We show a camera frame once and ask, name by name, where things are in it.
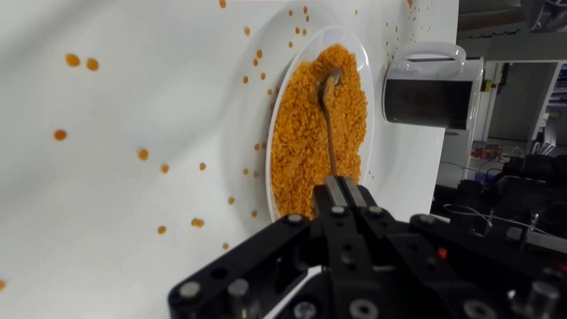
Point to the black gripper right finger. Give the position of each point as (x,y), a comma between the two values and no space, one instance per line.
(483,266)

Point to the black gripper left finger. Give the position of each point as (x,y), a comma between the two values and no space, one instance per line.
(248,259)

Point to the white plate of orange lentils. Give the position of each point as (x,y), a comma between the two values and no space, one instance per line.
(301,142)

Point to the white open shelf unit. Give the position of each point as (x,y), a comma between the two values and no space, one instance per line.
(519,100)

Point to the metal teaspoon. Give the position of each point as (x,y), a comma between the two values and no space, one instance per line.
(327,130)

